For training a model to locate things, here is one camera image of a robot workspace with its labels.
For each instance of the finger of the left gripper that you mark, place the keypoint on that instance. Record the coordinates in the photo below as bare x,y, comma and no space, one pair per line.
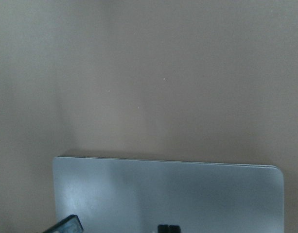
70,224

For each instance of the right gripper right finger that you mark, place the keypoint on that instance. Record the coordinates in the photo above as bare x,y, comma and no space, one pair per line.
174,229

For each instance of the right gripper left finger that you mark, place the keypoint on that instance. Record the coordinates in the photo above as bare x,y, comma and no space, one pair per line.
163,228

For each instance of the grey laptop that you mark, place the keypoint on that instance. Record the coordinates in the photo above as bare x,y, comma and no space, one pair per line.
135,196

